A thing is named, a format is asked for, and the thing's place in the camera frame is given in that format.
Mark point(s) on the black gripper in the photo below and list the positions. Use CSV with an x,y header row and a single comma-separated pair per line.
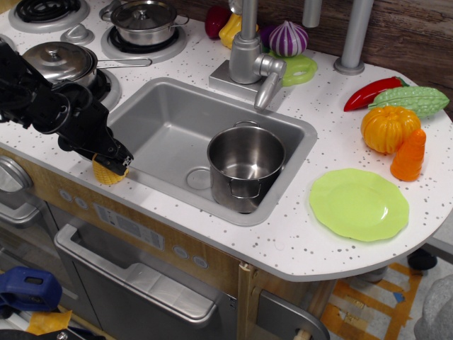
x,y
80,120

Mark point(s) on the yellow toy corn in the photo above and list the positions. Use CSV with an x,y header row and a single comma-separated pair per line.
x,y
106,176

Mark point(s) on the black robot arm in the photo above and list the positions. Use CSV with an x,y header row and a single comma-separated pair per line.
x,y
20,84

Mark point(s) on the grey toy sink basin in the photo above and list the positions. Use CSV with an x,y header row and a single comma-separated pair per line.
x,y
167,126

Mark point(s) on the steel pot in sink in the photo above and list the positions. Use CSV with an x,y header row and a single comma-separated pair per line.
x,y
245,161

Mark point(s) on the lidded steel pot rear burner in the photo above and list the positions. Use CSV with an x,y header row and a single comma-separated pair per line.
x,y
141,24

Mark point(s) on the front stove burner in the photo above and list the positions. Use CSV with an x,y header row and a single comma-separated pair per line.
x,y
106,88

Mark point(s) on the stove burner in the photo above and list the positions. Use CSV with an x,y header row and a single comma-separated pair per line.
x,y
47,16
106,88
115,48

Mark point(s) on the rear right stove burner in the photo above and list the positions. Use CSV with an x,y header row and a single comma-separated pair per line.
x,y
115,48

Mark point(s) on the lidded steel saucepan front burner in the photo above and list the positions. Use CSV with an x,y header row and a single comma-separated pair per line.
x,y
64,61

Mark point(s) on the grey stove knob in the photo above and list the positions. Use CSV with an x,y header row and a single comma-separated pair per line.
x,y
78,35

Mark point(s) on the grey dishwasher door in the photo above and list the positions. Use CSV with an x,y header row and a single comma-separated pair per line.
x,y
137,296

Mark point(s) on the silver toy faucet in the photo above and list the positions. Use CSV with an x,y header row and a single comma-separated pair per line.
x,y
249,73

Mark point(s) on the blue clamp tool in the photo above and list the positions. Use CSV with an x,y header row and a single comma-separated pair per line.
x,y
27,289

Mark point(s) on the rear left stove burner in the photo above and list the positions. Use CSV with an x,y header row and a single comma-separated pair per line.
x,y
47,16

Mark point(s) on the dark red toy vegetable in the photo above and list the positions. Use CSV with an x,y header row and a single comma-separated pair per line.
x,y
216,18

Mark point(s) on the yellow toy bell pepper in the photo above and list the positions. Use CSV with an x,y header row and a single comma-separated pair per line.
x,y
230,30

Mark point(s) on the green toy slice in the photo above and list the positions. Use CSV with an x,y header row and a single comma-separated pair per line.
x,y
300,69

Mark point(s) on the purple striped toy onion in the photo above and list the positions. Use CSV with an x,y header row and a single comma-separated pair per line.
x,y
288,40

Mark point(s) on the green plastic plate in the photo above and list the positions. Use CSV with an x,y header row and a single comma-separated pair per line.
x,y
358,204

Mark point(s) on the grey support pole middle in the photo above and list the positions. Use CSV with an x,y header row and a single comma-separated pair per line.
x,y
312,13

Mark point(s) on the grey support pole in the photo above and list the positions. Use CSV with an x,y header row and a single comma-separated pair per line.
x,y
312,13
350,62

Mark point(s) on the red toy chili pepper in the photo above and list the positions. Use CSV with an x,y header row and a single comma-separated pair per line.
x,y
366,95

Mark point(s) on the grey support pole right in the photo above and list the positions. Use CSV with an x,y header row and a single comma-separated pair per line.
x,y
350,62

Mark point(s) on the orange toy pumpkin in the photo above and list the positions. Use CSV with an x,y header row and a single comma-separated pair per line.
x,y
385,129

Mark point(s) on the orange toy carrot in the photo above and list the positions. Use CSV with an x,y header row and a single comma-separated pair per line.
x,y
408,162

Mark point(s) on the green toy bitter gourd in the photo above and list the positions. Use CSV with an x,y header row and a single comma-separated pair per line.
x,y
423,101

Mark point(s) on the black caster wheel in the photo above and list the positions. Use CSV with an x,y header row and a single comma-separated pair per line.
x,y
421,260

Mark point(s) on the grey cabinet door handle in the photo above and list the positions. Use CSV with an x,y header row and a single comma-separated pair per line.
x,y
283,319

